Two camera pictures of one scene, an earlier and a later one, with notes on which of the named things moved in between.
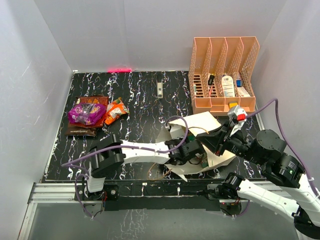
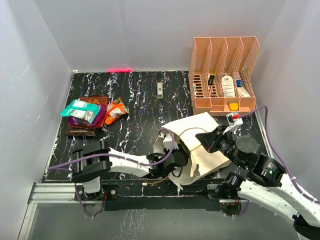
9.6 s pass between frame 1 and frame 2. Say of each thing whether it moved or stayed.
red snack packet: stayed
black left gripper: moved
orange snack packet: stayed
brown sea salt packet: stayed
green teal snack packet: moved
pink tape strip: stayed
